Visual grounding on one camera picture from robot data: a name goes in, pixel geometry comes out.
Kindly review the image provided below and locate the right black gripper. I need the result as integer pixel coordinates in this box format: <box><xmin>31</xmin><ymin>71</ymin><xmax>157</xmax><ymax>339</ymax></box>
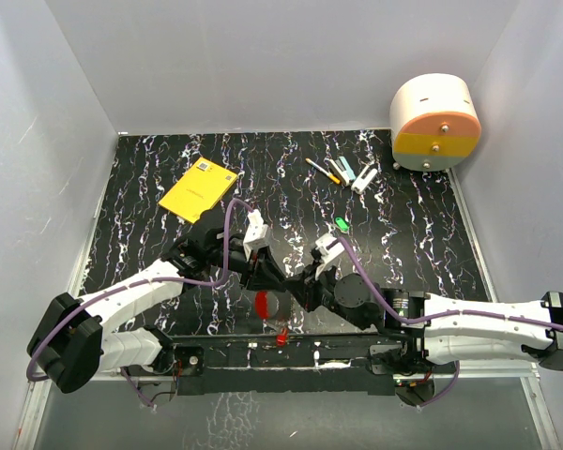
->
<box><xmin>283</xmin><ymin>258</ymin><xmax>371</xmax><ymax>331</ymax></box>

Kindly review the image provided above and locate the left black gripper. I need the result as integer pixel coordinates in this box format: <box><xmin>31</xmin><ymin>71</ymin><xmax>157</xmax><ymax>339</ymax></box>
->
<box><xmin>207</xmin><ymin>242</ymin><xmax>286</xmax><ymax>291</ymax></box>

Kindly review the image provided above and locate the green key tag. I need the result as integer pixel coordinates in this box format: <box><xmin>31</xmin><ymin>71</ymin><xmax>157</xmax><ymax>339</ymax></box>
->
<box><xmin>334</xmin><ymin>217</ymin><xmax>350</xmax><ymax>233</ymax></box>

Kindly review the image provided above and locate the red key tag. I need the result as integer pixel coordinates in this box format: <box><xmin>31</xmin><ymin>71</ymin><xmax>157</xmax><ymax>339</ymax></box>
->
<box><xmin>276</xmin><ymin>328</ymin><xmax>289</xmax><ymax>347</ymax></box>

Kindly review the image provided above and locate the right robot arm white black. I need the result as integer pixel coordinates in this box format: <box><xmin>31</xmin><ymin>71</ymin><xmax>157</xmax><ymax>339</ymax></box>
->
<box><xmin>283</xmin><ymin>266</ymin><xmax>563</xmax><ymax>372</ymax></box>

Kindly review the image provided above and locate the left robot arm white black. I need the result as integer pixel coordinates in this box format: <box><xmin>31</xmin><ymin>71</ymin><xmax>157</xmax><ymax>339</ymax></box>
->
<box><xmin>26</xmin><ymin>229</ymin><xmax>285</xmax><ymax>394</ymax></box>

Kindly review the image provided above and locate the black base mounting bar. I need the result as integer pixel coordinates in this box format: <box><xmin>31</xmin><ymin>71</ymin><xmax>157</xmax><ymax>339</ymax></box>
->
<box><xmin>121</xmin><ymin>332</ymin><xmax>456</xmax><ymax>399</ymax></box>

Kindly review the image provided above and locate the yellow notebook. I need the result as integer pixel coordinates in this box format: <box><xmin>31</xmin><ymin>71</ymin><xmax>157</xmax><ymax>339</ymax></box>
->
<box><xmin>159</xmin><ymin>157</ymin><xmax>237</xmax><ymax>224</ymax></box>

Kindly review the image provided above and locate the yellow white pen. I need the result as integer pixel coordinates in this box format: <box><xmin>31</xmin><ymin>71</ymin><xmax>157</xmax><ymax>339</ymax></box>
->
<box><xmin>306</xmin><ymin>158</ymin><xmax>342</xmax><ymax>185</ymax></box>

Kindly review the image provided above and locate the white clip tool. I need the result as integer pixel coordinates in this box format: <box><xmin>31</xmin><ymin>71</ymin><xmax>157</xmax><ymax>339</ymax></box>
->
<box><xmin>351</xmin><ymin>164</ymin><xmax>378</xmax><ymax>195</ymax></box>

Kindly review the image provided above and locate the light blue marker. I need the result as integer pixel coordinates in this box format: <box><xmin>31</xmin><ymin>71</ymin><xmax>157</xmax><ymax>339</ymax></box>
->
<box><xmin>327</xmin><ymin>158</ymin><xmax>352</xmax><ymax>187</ymax></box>

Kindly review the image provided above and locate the round pastel drawer cabinet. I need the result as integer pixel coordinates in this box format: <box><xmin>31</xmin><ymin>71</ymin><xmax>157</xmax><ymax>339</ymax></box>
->
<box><xmin>389</xmin><ymin>73</ymin><xmax>481</xmax><ymax>172</ymax></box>

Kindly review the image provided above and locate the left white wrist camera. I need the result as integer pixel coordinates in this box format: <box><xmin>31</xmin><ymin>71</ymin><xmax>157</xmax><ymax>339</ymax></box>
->
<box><xmin>243</xmin><ymin>209</ymin><xmax>271</xmax><ymax>260</ymax></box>

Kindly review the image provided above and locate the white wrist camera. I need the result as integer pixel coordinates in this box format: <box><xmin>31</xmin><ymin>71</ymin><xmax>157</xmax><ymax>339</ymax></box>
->
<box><xmin>312</xmin><ymin>233</ymin><xmax>344</xmax><ymax>278</ymax></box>
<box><xmin>243</xmin><ymin>209</ymin><xmax>271</xmax><ymax>260</ymax></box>

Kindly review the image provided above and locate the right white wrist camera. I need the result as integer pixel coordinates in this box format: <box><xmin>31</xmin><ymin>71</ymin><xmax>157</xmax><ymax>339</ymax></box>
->
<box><xmin>312</xmin><ymin>233</ymin><xmax>344</xmax><ymax>278</ymax></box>

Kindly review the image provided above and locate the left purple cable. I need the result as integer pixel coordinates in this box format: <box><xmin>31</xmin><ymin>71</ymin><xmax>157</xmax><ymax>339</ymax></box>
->
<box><xmin>25</xmin><ymin>197</ymin><xmax>254</xmax><ymax>413</ymax></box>

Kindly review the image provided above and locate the purple cable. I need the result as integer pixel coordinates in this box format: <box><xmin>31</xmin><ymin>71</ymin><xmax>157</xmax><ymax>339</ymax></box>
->
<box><xmin>337</xmin><ymin>236</ymin><xmax>563</xmax><ymax>409</ymax></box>
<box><xmin>25</xmin><ymin>197</ymin><xmax>254</xmax><ymax>413</ymax></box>

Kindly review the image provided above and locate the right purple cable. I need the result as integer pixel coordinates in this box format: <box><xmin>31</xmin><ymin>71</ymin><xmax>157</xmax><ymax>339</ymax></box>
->
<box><xmin>337</xmin><ymin>236</ymin><xmax>563</xmax><ymax>409</ymax></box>

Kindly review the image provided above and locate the aluminium frame rail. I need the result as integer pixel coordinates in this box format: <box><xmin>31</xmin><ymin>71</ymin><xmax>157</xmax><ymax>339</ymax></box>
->
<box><xmin>13</xmin><ymin>341</ymin><xmax>179</xmax><ymax>450</ymax></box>

